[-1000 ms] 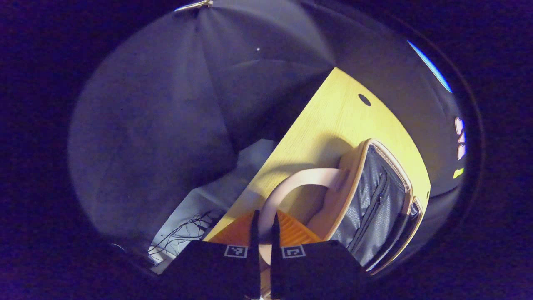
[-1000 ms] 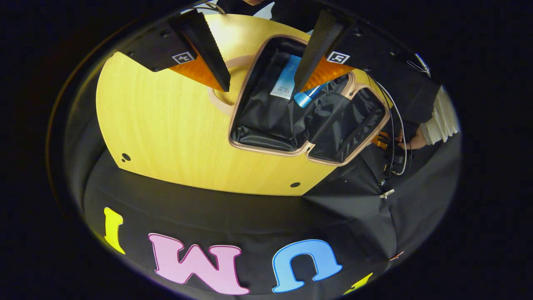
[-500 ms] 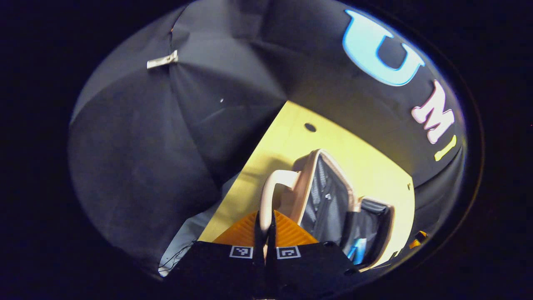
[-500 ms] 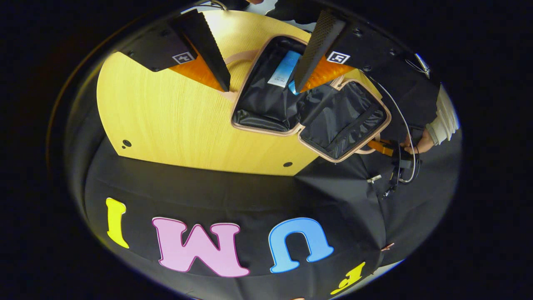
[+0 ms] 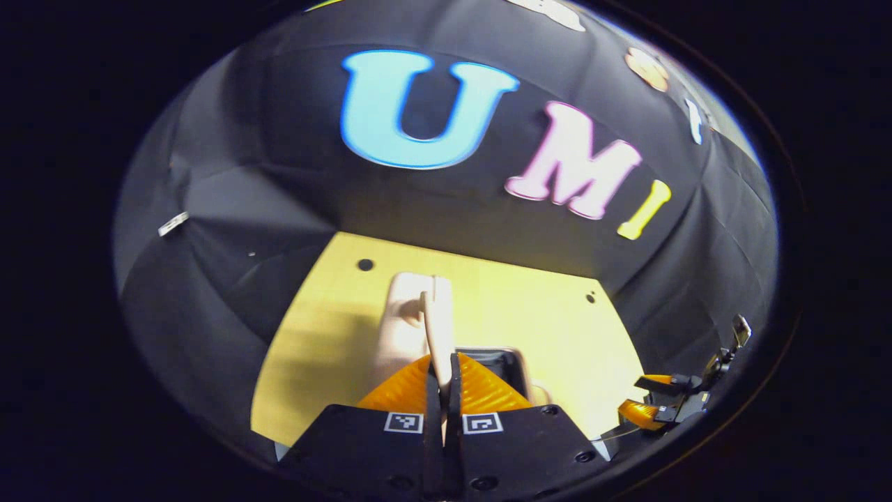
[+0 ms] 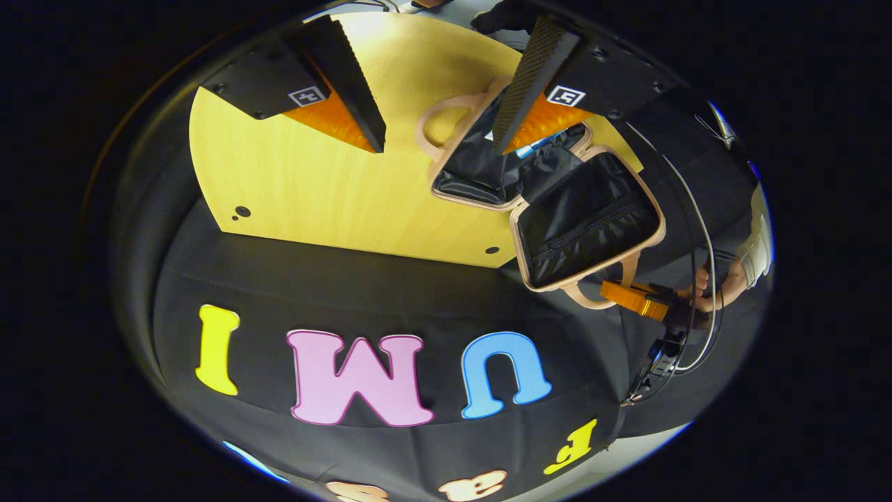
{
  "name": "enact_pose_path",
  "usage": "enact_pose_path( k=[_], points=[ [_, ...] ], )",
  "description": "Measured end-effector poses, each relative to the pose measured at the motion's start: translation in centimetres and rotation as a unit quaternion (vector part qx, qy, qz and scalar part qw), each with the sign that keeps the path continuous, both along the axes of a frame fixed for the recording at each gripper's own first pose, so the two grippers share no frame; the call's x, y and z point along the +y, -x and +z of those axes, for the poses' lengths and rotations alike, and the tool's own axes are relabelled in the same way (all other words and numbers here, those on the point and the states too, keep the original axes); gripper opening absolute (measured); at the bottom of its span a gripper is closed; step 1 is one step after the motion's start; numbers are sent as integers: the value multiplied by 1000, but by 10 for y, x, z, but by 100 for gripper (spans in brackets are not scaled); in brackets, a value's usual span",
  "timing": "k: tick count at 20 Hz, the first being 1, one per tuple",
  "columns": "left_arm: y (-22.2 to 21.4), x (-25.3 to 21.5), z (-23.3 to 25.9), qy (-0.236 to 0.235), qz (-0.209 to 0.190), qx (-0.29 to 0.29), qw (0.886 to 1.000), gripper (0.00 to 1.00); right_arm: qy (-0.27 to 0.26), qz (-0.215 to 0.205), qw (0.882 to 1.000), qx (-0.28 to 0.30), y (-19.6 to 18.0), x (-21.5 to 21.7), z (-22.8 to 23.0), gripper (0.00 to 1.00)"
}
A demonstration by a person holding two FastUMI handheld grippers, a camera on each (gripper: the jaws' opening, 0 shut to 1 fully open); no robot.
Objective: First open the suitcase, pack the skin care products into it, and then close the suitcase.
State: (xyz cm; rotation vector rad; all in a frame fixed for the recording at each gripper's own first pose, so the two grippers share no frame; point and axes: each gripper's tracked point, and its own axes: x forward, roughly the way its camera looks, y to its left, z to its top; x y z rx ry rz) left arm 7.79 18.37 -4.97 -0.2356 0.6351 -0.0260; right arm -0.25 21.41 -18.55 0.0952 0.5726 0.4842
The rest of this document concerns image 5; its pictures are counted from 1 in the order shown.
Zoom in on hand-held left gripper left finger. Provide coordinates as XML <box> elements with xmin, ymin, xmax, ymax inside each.
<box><xmin>277</xmin><ymin>353</ymin><xmax>445</xmax><ymax>502</ymax></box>

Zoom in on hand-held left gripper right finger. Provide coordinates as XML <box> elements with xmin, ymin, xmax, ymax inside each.
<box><xmin>449</xmin><ymin>351</ymin><xmax>615</xmax><ymax>502</ymax></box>

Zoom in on pink suitcase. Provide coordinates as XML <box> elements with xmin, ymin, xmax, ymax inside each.
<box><xmin>369</xmin><ymin>272</ymin><xmax>553</xmax><ymax>419</ymax></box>

